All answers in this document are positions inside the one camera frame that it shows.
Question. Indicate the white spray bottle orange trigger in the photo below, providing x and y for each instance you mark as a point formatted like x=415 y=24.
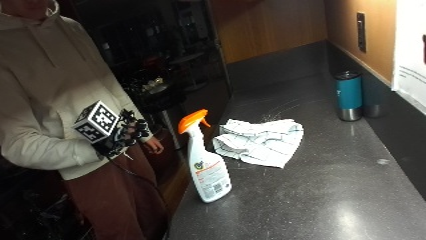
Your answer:
x=206 y=166

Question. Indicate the the person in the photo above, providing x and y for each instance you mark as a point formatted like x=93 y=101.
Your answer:
x=44 y=83

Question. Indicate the black wall switch plate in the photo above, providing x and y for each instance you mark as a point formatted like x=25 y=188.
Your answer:
x=361 y=31

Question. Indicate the teal steel travel mug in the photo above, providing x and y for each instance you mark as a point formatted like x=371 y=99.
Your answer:
x=349 y=96

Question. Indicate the white paper sheet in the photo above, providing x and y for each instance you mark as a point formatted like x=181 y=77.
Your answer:
x=410 y=50

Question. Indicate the white marker cube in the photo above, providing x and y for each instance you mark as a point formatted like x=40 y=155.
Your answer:
x=94 y=122

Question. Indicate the white checked cloth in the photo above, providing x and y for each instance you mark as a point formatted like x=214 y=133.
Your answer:
x=260 y=141

